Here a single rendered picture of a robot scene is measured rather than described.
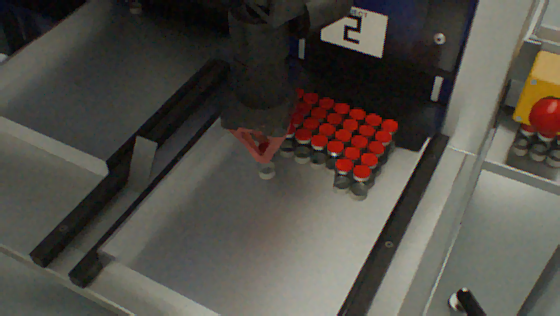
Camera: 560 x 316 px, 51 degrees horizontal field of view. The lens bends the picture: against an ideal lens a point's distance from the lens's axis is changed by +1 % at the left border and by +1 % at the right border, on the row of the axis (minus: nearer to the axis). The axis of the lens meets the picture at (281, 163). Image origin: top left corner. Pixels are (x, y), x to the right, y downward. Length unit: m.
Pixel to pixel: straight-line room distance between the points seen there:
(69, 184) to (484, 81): 0.53
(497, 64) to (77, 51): 0.63
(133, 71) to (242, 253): 0.38
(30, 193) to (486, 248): 1.38
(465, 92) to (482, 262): 1.11
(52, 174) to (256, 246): 0.29
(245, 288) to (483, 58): 0.38
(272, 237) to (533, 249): 1.30
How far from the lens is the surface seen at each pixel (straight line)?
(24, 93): 0.94
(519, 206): 1.99
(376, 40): 0.75
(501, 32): 0.70
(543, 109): 0.71
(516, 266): 1.85
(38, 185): 0.80
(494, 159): 0.82
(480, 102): 0.76
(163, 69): 0.93
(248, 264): 0.67
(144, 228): 0.72
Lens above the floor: 1.44
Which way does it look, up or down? 47 degrees down
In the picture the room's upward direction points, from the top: straight up
